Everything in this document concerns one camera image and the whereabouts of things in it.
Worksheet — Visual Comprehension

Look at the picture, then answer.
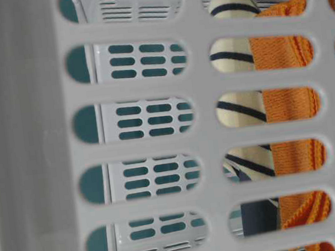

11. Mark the white plastic slotted basket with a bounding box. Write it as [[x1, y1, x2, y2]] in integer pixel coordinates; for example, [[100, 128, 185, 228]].
[[0, 0, 335, 251]]

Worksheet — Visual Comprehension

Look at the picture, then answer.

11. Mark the cream navy striped cloth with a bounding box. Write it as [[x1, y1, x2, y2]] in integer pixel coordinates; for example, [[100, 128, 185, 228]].
[[208, 0, 275, 181]]

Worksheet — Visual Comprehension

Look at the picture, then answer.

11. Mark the dark navy cloth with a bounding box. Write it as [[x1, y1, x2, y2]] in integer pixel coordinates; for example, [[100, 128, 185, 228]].
[[236, 169, 281, 238]]

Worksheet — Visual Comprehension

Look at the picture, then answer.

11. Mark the orange knitted cloth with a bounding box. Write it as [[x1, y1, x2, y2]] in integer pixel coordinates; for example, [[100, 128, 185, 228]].
[[244, 0, 335, 251]]

